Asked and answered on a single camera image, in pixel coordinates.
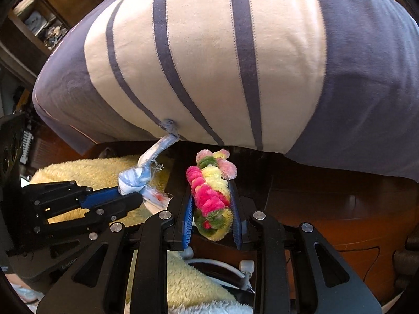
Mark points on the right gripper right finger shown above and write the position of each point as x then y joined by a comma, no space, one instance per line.
241,208

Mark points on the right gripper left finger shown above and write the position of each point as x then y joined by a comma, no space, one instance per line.
182,210

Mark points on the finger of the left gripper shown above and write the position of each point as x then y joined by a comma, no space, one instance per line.
100,197
115,210

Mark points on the pink yellow fuzzy chenille toy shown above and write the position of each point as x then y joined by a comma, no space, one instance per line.
209,183

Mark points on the white blue cloth scrap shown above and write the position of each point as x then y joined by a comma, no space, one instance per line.
138,178

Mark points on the purple white striped bedspread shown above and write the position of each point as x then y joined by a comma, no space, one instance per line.
327,83

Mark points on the dark wooden wardrobe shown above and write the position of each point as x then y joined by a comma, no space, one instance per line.
32,29

